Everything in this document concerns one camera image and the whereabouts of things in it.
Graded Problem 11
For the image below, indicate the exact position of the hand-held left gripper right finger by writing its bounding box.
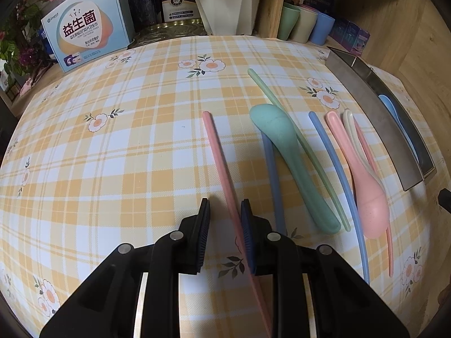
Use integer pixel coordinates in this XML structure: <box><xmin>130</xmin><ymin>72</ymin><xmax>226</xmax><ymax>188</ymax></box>
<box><xmin>240</xmin><ymin>199</ymin><xmax>411</xmax><ymax>338</ymax></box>

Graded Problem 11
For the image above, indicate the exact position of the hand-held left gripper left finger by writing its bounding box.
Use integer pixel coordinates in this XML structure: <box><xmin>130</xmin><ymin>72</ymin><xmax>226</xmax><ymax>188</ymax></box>
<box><xmin>39</xmin><ymin>198</ymin><xmax>212</xmax><ymax>338</ymax></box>

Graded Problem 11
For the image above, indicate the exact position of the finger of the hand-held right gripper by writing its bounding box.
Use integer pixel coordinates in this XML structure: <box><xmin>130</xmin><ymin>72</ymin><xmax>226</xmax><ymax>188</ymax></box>
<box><xmin>439</xmin><ymin>188</ymin><xmax>451</xmax><ymax>215</ymax></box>

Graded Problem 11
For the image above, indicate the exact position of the blue chopstick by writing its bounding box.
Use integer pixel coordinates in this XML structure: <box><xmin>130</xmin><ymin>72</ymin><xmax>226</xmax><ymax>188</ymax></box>
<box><xmin>308</xmin><ymin>111</ymin><xmax>370</xmax><ymax>284</ymax></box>
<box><xmin>261</xmin><ymin>132</ymin><xmax>288</xmax><ymax>235</ymax></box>

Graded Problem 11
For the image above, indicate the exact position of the pink chopstick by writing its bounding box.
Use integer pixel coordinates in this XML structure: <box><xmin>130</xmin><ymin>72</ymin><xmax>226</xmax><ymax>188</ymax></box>
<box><xmin>353</xmin><ymin>120</ymin><xmax>394</xmax><ymax>277</ymax></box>
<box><xmin>202</xmin><ymin>110</ymin><xmax>273</xmax><ymax>338</ymax></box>

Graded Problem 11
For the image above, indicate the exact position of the green spoon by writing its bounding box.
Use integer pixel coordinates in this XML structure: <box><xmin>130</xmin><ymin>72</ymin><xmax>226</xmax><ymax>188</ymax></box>
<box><xmin>249</xmin><ymin>104</ymin><xmax>342</xmax><ymax>234</ymax></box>

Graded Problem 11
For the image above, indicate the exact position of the cream spoon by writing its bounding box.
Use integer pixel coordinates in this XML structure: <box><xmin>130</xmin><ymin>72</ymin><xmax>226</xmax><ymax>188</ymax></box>
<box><xmin>342</xmin><ymin>109</ymin><xmax>379</xmax><ymax>180</ymax></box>

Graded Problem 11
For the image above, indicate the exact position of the metal tray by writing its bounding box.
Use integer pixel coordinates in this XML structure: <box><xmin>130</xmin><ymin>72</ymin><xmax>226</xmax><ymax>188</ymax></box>
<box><xmin>326</xmin><ymin>46</ymin><xmax>437</xmax><ymax>191</ymax></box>

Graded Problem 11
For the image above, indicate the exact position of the green chopstick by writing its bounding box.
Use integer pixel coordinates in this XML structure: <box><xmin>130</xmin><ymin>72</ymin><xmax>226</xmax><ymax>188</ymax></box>
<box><xmin>247</xmin><ymin>68</ymin><xmax>351</xmax><ymax>231</ymax></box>

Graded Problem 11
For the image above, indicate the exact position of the pink spoon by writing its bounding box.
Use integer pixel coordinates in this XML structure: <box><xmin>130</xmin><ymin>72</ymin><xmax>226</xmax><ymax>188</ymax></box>
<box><xmin>325</xmin><ymin>110</ymin><xmax>391</xmax><ymax>238</ymax></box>

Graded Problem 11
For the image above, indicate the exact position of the yellow plaid floral tablecloth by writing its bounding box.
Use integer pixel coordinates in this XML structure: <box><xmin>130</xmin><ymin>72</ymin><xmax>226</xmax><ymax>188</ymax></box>
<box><xmin>0</xmin><ymin>34</ymin><xmax>451</xmax><ymax>338</ymax></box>

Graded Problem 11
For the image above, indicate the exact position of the blue spoon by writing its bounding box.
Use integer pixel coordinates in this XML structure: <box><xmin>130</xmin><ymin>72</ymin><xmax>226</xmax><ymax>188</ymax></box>
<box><xmin>378</xmin><ymin>93</ymin><xmax>423</xmax><ymax>163</ymax></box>

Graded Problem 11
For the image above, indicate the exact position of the gold tray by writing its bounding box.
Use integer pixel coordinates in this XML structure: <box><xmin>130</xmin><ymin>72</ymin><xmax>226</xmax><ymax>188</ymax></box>
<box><xmin>129</xmin><ymin>21</ymin><xmax>212</xmax><ymax>48</ymax></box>

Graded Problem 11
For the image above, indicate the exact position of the blue cup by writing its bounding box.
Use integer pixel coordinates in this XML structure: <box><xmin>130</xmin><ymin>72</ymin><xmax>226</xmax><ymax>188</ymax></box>
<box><xmin>310</xmin><ymin>11</ymin><xmax>335</xmax><ymax>46</ymax></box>

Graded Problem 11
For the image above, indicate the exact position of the beige cup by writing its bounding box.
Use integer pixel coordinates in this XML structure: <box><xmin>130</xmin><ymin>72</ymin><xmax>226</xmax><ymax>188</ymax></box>
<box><xmin>291</xmin><ymin>7</ymin><xmax>319</xmax><ymax>44</ymax></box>

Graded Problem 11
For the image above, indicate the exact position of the green cup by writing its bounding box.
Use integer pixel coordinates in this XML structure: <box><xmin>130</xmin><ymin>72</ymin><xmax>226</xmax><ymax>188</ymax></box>
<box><xmin>277</xmin><ymin>3</ymin><xmax>302</xmax><ymax>41</ymax></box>

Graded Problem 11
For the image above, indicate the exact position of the white faceted vase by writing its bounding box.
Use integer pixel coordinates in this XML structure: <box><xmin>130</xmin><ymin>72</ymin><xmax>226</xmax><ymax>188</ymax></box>
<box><xmin>189</xmin><ymin>0</ymin><xmax>266</xmax><ymax>36</ymax></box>

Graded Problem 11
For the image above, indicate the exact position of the pale blue printed box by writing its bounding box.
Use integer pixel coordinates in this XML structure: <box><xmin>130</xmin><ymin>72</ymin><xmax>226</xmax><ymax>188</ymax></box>
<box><xmin>40</xmin><ymin>0</ymin><xmax>129</xmax><ymax>74</ymax></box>

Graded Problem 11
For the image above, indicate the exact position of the dark blue patterned box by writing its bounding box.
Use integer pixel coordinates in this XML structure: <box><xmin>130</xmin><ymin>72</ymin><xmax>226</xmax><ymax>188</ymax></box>
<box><xmin>127</xmin><ymin>0</ymin><xmax>156</xmax><ymax>34</ymax></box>

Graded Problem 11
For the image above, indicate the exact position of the tall pale blue box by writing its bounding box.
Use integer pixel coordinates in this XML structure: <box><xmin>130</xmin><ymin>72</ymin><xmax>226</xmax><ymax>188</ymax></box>
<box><xmin>65</xmin><ymin>0</ymin><xmax>136</xmax><ymax>43</ymax></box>

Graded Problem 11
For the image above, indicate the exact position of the pink flowering plant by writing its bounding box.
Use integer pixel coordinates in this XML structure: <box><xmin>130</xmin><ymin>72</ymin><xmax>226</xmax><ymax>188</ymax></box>
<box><xmin>0</xmin><ymin>0</ymin><xmax>60</xmax><ymax>88</ymax></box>

